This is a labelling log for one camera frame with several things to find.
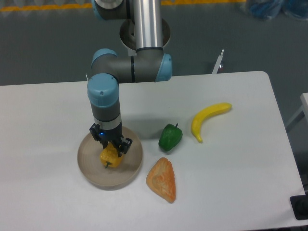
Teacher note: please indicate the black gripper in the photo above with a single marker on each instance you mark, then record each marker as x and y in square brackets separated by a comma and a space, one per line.
[114, 135]

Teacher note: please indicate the yellow bell pepper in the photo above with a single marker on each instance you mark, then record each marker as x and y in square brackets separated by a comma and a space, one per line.
[109, 157]

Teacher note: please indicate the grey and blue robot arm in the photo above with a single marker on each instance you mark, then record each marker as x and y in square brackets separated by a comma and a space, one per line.
[149, 64]

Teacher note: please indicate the beige round plate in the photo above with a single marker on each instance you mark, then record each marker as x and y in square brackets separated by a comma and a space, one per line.
[109, 178]

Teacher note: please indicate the green bell pepper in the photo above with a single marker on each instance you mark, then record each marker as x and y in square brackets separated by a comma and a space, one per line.
[170, 137]

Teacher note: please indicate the orange triangular pastry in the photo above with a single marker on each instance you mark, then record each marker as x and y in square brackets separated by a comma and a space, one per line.
[161, 180]

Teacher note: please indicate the yellow banana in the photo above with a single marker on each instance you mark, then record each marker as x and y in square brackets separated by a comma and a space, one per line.
[206, 113]

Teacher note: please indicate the black device at table edge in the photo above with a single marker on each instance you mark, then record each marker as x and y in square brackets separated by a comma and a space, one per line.
[299, 205]

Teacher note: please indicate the blue plastic bags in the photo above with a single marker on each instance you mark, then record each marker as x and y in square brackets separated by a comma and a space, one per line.
[269, 9]

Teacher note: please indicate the white metal frame bar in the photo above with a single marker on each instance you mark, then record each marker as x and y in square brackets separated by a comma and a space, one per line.
[218, 64]

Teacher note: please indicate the white frame at right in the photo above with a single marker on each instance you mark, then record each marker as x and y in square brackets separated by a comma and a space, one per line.
[300, 114]

